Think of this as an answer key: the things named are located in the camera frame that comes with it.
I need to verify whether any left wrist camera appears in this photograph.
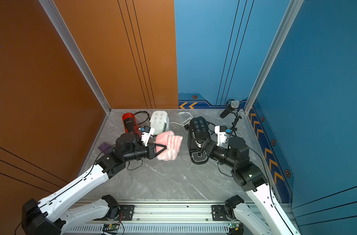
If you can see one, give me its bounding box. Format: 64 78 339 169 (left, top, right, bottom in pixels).
138 126 155 146

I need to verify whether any green circuit board right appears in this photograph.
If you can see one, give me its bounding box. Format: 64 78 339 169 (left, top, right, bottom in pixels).
227 223 244 235

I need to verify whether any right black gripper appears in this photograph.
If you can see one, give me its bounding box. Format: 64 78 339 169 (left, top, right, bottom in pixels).
193 138 239 170

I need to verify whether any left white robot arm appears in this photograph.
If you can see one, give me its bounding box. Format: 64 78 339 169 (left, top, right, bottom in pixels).
21 133 167 235

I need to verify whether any pink cloth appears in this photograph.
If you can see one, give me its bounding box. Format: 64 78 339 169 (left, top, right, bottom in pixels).
155 131 183 161

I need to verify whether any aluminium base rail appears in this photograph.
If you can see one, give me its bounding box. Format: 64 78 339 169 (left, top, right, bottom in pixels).
60 198 300 235

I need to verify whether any red coffee machine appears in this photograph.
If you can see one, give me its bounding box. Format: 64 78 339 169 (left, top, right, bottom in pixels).
122 113 138 134

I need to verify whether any green circuit board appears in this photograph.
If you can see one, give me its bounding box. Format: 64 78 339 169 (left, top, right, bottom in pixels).
101 223 120 235
227 223 244 235

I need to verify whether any black microphone on tripod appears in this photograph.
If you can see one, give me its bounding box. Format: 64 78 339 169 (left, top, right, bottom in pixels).
220 99 242 136

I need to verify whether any green circuit board left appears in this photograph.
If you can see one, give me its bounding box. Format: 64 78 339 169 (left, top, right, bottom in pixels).
101 223 120 235

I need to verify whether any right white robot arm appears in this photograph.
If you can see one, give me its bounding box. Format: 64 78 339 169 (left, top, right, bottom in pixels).
199 137 300 235

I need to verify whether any white coffee machine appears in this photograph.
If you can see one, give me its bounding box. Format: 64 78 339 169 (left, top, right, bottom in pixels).
150 111 169 136

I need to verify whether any black coffee machine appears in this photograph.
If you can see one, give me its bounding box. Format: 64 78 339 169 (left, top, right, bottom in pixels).
187 117 211 165

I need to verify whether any white power cable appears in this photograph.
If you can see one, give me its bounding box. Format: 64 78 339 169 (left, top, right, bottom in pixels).
169 111 194 130

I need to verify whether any purple block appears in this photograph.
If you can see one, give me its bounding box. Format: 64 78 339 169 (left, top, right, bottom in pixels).
97 142 112 154

